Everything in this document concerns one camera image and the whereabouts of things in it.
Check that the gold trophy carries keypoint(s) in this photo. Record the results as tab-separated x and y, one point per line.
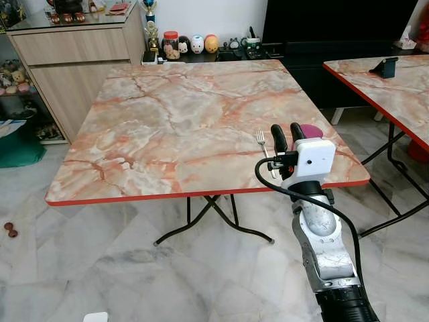
151	30

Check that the black television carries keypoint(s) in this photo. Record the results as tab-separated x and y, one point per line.
342	23

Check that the small grey figurine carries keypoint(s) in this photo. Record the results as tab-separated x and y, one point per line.
234	44

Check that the pink plastic cup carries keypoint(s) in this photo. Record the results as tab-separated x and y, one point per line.
312	131

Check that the silver metal fork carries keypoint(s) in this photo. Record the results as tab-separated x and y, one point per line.
263	144

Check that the yellow round figurine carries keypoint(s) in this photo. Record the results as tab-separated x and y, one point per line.
212	44

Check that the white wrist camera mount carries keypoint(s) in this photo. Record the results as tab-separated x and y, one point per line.
314	161
96	317

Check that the white mug with pens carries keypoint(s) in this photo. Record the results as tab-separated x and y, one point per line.
252	43

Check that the marble folding table red edge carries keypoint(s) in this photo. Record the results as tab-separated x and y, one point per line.
395	87
194	127

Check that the dark brown round figurine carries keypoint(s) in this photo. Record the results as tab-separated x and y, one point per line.
184	45

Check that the red tray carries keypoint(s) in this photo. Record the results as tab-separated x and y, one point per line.
119	8

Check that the small brown floor object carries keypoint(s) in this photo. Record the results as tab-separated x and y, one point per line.
11	230

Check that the light wooden cabinet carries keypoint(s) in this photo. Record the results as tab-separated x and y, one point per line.
80	67

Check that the red lid glass jar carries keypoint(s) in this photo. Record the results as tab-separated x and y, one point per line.
171	45

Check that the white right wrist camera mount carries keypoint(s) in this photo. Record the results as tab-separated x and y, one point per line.
314	161

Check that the red bucket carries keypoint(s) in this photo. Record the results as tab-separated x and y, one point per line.
419	151

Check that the small plush toys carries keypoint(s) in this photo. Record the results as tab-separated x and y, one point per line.
13	77

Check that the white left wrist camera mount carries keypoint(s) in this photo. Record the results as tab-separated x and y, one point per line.
96	317

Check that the white round figurine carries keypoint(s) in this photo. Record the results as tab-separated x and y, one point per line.
198	44

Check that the white tissue box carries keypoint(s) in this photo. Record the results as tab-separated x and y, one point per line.
405	43

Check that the teal plastic bin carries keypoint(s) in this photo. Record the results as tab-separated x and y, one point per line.
20	147

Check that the red decoration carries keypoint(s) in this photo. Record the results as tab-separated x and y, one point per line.
422	30

